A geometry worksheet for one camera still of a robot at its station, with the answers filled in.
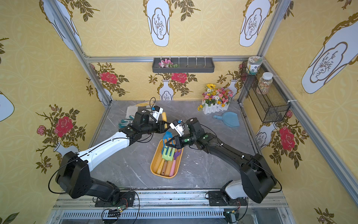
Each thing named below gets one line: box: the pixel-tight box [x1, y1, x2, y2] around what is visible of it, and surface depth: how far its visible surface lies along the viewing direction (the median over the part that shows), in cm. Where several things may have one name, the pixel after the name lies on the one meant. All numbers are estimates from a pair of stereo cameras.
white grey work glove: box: [125, 105, 152, 119], surface depth 116 cm
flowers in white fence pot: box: [197, 83, 234, 115], surface depth 106 cm
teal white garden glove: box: [118, 115, 135, 129], surface depth 108 cm
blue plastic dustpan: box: [213, 111, 241, 128], surface depth 112 cm
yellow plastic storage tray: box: [150, 138, 185, 179], surface depth 87 cm
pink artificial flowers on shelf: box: [158, 58, 179, 69], surface depth 89 cm
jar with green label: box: [246, 56, 264, 76], surface depth 87 cm
